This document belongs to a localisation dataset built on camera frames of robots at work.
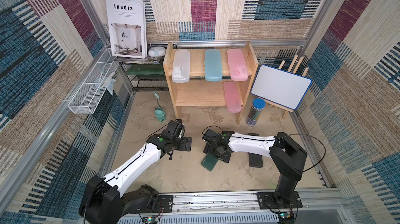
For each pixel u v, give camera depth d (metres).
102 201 0.39
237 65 0.68
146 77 1.15
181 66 0.68
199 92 0.90
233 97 0.87
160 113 0.97
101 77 0.79
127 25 0.77
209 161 0.85
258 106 0.87
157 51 0.87
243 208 0.73
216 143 0.66
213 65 0.71
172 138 0.63
